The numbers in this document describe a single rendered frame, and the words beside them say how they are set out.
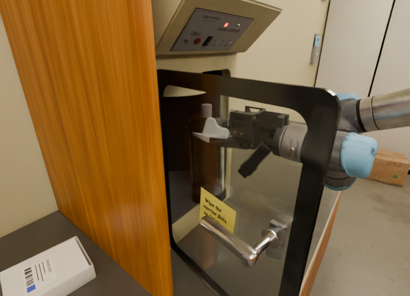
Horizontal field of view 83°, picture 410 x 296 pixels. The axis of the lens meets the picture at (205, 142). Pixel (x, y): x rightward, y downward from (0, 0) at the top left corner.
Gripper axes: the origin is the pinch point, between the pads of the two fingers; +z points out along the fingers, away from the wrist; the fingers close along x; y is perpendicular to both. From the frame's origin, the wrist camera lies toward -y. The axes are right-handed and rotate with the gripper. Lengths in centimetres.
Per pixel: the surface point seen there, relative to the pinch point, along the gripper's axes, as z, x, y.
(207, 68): 0.2, 0.4, 15.6
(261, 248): -26.9, 25.7, -1.8
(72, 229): 27.6, 28.2, -28.0
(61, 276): 10.8, 37.4, -24.2
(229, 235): -23.1, 26.6, -1.4
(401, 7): -27, -292, 57
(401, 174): -69, -257, -109
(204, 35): -5.9, 9.5, 22.2
